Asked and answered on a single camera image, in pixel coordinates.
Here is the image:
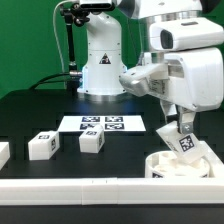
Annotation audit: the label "white left fence wall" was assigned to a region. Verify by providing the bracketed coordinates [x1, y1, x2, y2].
[0, 142, 10, 170]

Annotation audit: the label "black cables on table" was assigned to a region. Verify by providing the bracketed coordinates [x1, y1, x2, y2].
[29, 71, 83, 90]

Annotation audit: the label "white marker sheet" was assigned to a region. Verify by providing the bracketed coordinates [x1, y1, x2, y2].
[58, 115, 145, 132]

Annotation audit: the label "white round stool seat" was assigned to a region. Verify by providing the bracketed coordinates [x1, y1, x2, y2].
[145, 151, 210, 178]

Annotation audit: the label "white right fence wall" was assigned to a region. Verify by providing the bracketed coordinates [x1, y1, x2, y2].
[199, 141, 224, 178]

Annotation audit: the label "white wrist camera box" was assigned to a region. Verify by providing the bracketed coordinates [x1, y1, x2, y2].
[149, 17, 224, 51]

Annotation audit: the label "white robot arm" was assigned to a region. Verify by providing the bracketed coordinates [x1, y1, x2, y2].
[78, 0, 224, 133]

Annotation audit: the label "black camera stand pole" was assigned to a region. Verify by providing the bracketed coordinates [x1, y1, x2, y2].
[59, 2, 91, 72]

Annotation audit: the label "white fence wall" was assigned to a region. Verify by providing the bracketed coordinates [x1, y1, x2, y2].
[0, 142, 10, 170]
[199, 141, 224, 178]
[0, 178, 224, 205]

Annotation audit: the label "white front fence wall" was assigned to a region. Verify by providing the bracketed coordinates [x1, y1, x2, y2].
[0, 178, 224, 205]

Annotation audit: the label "grey cable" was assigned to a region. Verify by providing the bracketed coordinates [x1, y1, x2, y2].
[52, 0, 76, 74]

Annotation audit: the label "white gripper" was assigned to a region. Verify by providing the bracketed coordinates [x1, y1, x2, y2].
[119, 48, 224, 134]

